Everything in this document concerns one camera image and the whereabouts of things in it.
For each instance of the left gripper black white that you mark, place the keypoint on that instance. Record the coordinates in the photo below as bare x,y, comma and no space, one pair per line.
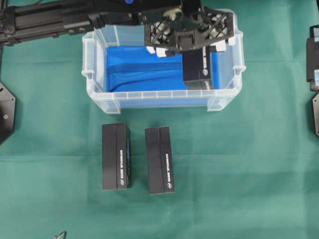
179,31

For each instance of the clear plastic storage case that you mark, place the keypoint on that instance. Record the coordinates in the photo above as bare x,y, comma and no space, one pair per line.
227,67

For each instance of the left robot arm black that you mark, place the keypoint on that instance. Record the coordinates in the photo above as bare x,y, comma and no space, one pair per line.
35,21

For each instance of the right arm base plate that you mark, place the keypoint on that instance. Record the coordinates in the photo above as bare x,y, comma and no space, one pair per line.
315,103

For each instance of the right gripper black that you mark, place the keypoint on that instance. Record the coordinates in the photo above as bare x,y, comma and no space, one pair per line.
312,58

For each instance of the green table cloth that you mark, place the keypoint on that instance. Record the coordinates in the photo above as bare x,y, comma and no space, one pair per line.
248,171

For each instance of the blue foam insert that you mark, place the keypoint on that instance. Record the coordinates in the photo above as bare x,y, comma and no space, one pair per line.
139,79

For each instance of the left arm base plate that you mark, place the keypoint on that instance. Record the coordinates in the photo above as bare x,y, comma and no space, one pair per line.
7,113

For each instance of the black box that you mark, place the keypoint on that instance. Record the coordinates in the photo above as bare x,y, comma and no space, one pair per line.
197,69
116,157
160,162

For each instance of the small black bracket bottom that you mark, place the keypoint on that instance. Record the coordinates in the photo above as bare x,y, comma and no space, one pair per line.
61,235

